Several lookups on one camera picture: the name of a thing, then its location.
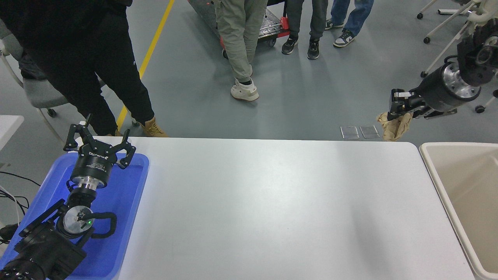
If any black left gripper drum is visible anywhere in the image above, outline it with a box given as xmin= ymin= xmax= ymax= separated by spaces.
xmin=71 ymin=145 xmax=117 ymax=183

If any small white side table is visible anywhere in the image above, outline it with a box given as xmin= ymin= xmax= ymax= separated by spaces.
xmin=0 ymin=115 xmax=25 ymax=150

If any looped black cable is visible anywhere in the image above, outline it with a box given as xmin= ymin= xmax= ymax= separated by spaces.
xmin=0 ymin=190 xmax=30 ymax=217

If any person in grey trousers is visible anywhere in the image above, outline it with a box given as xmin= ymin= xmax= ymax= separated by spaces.
xmin=214 ymin=0 xmax=269 ymax=102

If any large pale bin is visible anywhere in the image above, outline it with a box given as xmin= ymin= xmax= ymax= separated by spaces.
xmin=419 ymin=142 xmax=498 ymax=280

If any blue plastic tray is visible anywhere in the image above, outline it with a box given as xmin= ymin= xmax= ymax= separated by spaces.
xmin=0 ymin=152 xmax=150 ymax=280

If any person with black shoes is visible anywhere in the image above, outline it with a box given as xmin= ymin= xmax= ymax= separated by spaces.
xmin=281 ymin=0 xmax=329 ymax=60

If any grey wheeled chair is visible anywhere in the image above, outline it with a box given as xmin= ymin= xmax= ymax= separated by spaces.
xmin=0 ymin=23 xmax=140 ymax=145

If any white wheeled chair base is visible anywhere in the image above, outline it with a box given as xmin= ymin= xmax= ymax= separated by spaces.
xmin=416 ymin=0 xmax=498 ymax=78
xmin=475 ymin=90 xmax=498 ymax=114

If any red platform cart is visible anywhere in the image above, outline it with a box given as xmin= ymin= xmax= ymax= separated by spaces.
xmin=189 ymin=0 xmax=290 ymax=48

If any person in black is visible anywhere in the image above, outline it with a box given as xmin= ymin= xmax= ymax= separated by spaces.
xmin=0 ymin=0 xmax=168 ymax=137

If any thin white cable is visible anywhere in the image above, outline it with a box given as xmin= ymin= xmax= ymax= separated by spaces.
xmin=0 ymin=186 xmax=21 ymax=226

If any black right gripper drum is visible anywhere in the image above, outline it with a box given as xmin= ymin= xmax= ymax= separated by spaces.
xmin=414 ymin=64 xmax=467 ymax=113

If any person in blue jeans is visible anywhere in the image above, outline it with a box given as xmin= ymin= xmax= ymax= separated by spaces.
xmin=325 ymin=0 xmax=375 ymax=48

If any tan paper ball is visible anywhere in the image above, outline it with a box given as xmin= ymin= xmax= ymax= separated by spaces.
xmin=377 ymin=112 xmax=414 ymax=142

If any thin black cable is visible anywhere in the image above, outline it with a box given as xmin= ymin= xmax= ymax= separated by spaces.
xmin=0 ymin=171 xmax=41 ymax=187

